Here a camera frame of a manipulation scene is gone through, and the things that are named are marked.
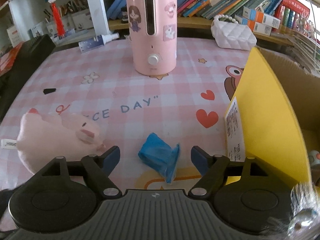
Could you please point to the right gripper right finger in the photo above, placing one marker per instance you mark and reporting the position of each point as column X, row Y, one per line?
column 212, row 171

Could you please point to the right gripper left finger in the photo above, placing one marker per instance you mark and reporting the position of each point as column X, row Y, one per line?
column 97, row 170

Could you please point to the blue bag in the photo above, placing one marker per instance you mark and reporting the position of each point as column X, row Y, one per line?
column 158, row 155

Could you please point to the pink pig plush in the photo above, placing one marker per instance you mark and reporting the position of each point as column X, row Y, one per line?
column 44, row 137

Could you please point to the pink chick plush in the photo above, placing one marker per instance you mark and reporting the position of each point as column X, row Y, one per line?
column 314, row 158

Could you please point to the yellow cardboard box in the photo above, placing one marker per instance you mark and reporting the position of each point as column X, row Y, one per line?
column 273, row 115

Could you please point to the black small chip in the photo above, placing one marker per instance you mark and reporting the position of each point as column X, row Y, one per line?
column 49, row 90

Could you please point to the spray bottle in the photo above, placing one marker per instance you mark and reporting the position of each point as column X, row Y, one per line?
column 96, row 42

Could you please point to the black keyboard case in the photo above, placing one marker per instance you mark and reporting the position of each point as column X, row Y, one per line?
column 29, row 58

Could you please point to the white quilted handbag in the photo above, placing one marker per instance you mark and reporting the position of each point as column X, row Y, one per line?
column 230, row 34

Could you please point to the red patterned paper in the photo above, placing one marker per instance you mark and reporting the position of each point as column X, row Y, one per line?
column 9, row 58

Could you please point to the stack of newspapers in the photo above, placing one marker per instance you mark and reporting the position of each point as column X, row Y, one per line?
column 306, row 52

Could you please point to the white pen holder box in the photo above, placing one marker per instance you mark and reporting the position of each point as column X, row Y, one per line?
column 79, row 21

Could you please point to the pink humidifier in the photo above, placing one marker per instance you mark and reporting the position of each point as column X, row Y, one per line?
column 153, row 35

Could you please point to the red tassel ornament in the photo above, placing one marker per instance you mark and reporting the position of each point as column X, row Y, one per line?
column 57, row 18

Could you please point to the white bookshelf frame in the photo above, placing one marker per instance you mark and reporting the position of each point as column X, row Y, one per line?
column 97, row 7

